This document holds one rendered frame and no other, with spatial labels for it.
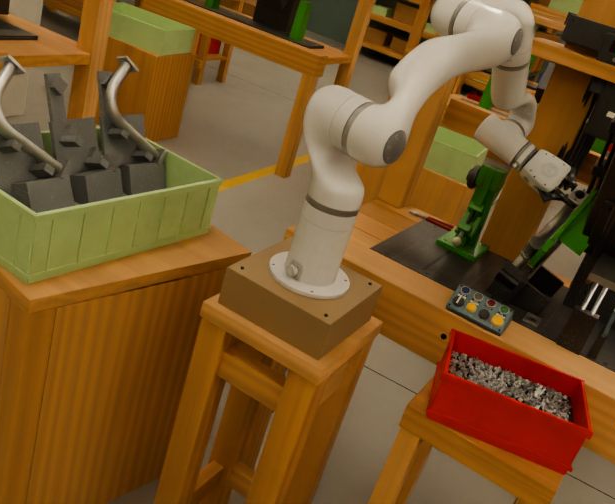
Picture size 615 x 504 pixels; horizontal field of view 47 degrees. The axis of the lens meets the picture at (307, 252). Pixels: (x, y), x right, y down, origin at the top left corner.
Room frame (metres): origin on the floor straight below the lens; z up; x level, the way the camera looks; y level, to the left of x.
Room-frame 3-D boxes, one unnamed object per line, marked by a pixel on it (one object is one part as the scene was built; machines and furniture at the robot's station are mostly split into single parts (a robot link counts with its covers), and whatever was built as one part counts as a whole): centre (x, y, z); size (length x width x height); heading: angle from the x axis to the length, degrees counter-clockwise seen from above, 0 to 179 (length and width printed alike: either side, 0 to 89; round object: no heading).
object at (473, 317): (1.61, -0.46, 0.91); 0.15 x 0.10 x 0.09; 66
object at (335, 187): (1.46, 0.01, 1.25); 0.19 x 0.12 x 0.24; 53
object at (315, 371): (1.45, -0.02, 0.83); 0.32 x 0.32 x 0.04; 67
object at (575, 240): (1.78, -0.66, 1.17); 0.13 x 0.12 x 0.20; 66
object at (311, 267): (1.44, -0.02, 1.04); 0.19 x 0.19 x 0.18
